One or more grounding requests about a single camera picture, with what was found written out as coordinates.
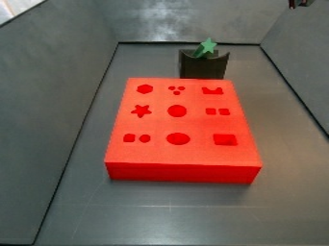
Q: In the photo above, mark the green star-profile bar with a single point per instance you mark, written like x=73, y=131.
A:
x=205, y=49

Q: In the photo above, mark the black curved fixture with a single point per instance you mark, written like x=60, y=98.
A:
x=202, y=68

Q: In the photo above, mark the red block with shaped holes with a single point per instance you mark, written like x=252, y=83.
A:
x=181, y=131

